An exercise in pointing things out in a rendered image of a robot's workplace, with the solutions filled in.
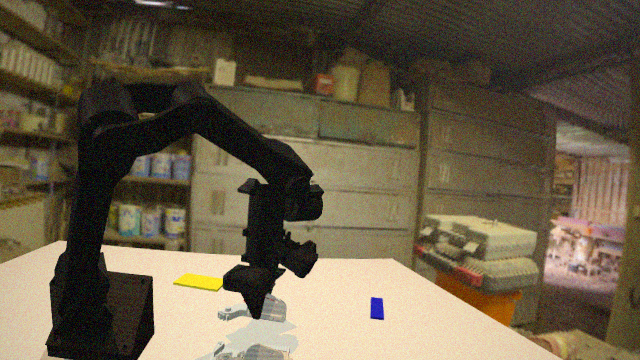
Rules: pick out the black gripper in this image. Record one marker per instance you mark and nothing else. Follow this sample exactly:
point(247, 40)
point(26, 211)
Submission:
point(258, 279)

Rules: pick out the small blue block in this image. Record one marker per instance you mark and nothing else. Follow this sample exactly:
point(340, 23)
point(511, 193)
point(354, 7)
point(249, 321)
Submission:
point(377, 310)

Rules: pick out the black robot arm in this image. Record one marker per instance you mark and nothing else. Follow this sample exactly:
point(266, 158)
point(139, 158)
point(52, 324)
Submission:
point(111, 137)

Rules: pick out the yellow flat plate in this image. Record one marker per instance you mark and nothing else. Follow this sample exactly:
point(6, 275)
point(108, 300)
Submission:
point(199, 282)

